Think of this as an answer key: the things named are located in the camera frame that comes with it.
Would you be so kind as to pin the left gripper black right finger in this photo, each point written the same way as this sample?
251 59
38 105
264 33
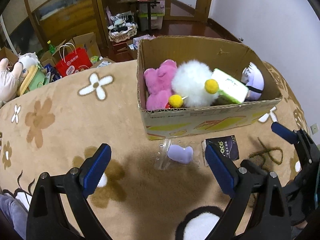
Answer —
270 216

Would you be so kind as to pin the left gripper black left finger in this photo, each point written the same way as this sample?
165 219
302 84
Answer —
47 218

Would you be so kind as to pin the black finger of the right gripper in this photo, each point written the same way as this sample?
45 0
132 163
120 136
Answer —
307 180

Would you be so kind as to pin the lavender-haired plush doll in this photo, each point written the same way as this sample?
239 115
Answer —
253 79

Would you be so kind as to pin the green tissue pack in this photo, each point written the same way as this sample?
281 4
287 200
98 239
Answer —
231 91

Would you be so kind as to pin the white fluffy pompom plush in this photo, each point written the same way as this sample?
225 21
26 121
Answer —
193 86

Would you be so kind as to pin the pink plush bear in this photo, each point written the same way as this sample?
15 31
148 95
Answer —
158 82

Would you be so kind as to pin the person's grey trouser leg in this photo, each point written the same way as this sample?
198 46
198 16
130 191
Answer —
15 214

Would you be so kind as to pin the black tissue packet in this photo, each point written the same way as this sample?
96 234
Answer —
227 146

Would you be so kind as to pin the small purple sponge in bag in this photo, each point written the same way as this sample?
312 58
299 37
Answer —
175 152

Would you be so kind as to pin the open cardboard box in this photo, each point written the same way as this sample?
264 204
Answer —
229 57

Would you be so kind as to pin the green yellow plush toy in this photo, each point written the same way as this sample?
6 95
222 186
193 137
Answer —
33 80

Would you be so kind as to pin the pale pink plush toy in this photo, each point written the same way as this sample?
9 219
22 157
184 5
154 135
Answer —
9 81

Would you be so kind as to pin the red paper shopping bag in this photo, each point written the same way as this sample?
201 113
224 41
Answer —
73 60

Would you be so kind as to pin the green glass bottle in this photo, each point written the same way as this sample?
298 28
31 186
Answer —
51 47

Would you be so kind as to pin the brown cardboard box on floor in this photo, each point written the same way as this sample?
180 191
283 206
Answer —
87 41

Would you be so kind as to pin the clear plastic storage bin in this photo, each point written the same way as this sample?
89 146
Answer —
157 11

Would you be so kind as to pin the wooden wardrobe cabinet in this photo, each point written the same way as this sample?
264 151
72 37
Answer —
27 25

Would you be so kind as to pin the lace-trimmed storage basket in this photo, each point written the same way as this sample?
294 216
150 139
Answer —
122 27

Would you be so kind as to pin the black side table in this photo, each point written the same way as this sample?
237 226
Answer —
136 3

